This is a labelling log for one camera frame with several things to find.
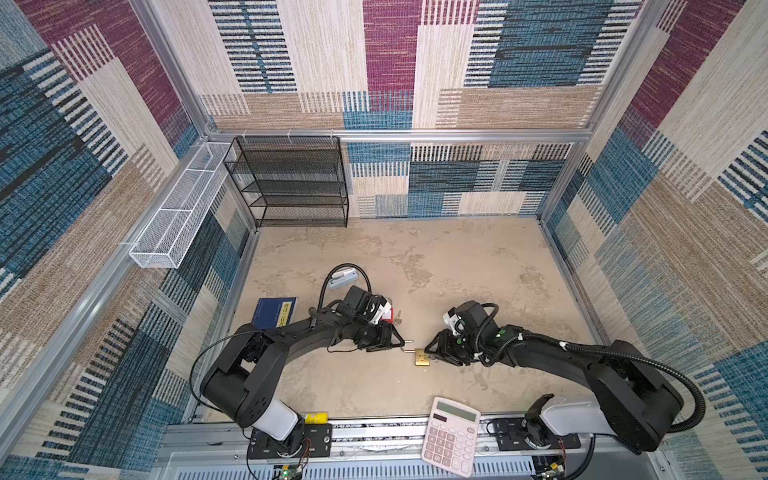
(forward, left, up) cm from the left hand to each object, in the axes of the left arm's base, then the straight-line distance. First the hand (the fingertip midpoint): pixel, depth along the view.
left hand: (399, 342), depth 83 cm
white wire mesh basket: (+29, +68, +13) cm, 75 cm away
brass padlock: (-3, -6, -4) cm, 8 cm away
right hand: (-3, -9, -3) cm, 10 cm away
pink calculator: (-22, -12, -4) cm, 25 cm away
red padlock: (+10, +3, -4) cm, 11 cm away
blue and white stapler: (+24, +18, -4) cm, 31 cm away
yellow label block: (-17, +21, -4) cm, 28 cm away
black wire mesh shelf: (+57, +38, +11) cm, 69 cm away
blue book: (+12, +39, -5) cm, 41 cm away
